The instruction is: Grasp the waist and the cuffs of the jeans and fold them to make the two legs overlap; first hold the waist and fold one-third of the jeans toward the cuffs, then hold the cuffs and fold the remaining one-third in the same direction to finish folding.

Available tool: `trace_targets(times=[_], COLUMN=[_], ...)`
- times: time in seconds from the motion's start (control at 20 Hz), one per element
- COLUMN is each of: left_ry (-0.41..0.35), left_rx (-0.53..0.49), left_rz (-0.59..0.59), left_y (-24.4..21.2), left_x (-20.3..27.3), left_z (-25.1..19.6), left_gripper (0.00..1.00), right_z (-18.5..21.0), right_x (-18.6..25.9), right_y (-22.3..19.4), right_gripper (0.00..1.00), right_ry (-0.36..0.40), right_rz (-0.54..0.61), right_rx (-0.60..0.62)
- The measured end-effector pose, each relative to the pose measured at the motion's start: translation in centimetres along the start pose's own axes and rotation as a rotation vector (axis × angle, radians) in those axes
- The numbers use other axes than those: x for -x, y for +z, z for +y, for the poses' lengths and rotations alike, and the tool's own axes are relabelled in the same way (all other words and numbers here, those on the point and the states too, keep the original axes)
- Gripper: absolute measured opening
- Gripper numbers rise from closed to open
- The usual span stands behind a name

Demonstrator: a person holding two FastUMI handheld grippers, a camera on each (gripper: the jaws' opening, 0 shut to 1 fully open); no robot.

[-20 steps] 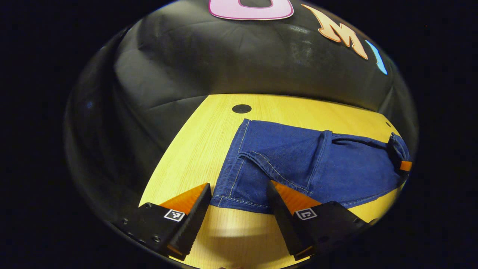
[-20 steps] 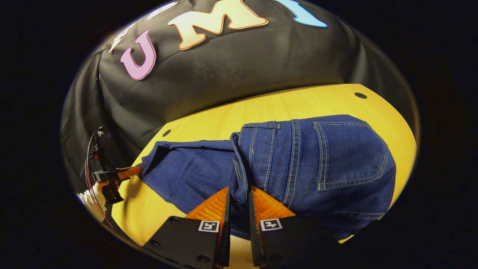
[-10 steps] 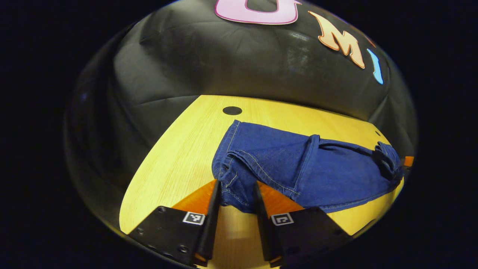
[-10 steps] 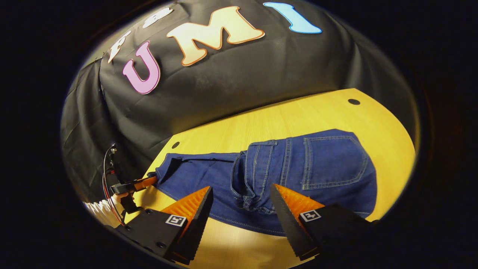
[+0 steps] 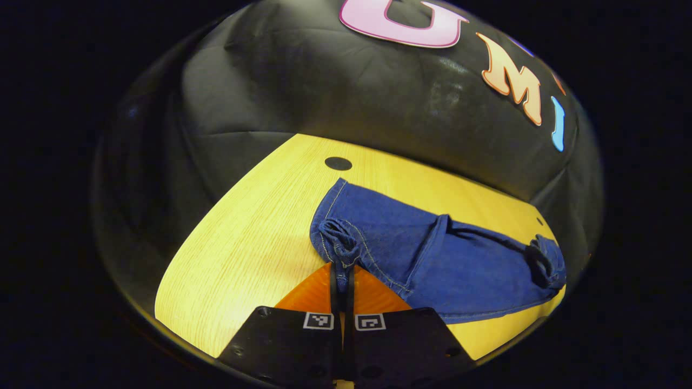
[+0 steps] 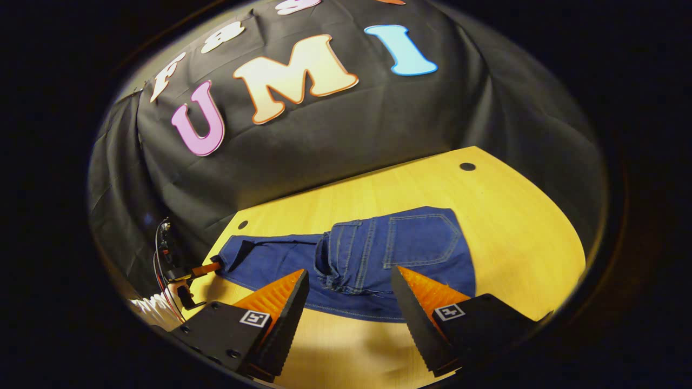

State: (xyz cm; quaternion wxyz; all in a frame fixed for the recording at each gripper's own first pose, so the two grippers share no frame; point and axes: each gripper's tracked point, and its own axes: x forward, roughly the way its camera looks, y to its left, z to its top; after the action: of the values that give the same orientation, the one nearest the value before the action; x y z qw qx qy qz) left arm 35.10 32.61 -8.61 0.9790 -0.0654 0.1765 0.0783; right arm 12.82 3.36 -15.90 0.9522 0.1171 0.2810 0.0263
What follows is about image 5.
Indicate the blue jeans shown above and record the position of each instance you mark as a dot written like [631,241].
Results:
[459,265]

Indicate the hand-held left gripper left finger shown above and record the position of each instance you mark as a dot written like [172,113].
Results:
[334,297]

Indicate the black backdrop cloth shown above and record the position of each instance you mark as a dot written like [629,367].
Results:
[324,86]

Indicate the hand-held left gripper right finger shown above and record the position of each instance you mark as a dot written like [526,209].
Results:
[350,297]

